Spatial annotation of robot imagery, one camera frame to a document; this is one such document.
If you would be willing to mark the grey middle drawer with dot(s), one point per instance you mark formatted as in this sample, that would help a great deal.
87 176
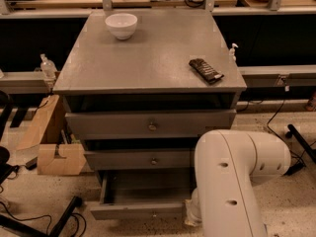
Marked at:
134 159

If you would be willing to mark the clear sanitizer bottle left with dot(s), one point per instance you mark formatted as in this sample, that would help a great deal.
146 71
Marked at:
47 67

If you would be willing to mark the cardboard box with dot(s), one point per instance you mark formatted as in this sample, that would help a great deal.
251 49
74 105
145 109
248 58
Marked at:
44 133

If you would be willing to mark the grey drawer cabinet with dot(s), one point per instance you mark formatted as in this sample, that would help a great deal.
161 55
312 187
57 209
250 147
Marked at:
148 72

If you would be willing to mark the black stand leg right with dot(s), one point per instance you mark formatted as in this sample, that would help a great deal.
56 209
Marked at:
293 131

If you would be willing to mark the black stand leg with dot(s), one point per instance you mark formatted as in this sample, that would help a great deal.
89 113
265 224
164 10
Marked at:
293 131
17 226

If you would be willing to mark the dark snack bar wrapper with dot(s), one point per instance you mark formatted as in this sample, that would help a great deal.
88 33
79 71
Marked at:
207 72

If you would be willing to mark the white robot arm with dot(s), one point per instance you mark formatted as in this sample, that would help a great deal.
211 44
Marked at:
228 164

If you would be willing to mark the white pump bottle right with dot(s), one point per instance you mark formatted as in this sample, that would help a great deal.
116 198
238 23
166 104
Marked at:
232 51

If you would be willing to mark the white ceramic bowl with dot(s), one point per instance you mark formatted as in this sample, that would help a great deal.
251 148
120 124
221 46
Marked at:
121 25

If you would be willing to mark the grey drawer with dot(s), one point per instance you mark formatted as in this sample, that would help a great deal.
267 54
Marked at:
147 124
144 193
134 159

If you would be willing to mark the black stand leg left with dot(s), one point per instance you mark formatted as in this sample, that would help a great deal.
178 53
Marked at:
17 226

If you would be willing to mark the grey top drawer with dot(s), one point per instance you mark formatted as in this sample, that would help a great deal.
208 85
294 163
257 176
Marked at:
147 124

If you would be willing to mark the grey bottom drawer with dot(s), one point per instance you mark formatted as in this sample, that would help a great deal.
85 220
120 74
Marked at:
144 193

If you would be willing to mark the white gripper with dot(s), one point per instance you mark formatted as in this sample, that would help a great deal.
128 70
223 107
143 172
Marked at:
194 203

